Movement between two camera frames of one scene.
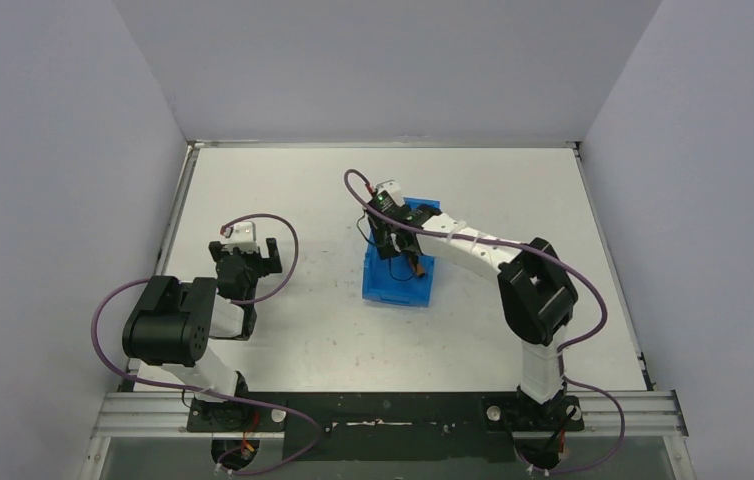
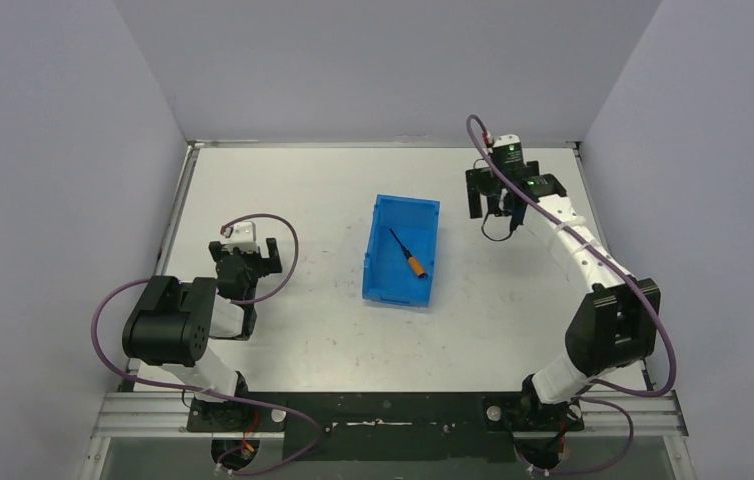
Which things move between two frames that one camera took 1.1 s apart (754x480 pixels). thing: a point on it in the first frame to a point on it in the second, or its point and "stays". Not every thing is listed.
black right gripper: (386, 249) to (474, 183)
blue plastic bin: (393, 279) stays
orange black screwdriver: (413, 261) stays
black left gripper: (272, 256) stays
